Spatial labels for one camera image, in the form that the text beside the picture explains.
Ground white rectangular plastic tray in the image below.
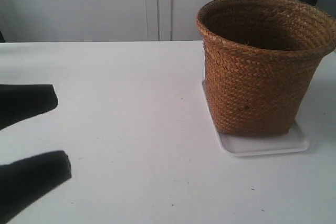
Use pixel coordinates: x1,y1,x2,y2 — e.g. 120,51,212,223
199,80,311,158

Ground white cabinet doors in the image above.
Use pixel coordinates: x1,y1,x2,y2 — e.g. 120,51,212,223
1,0,211,42

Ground brown woven wicker basket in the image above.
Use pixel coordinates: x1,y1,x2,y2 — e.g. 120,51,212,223
196,0,335,137

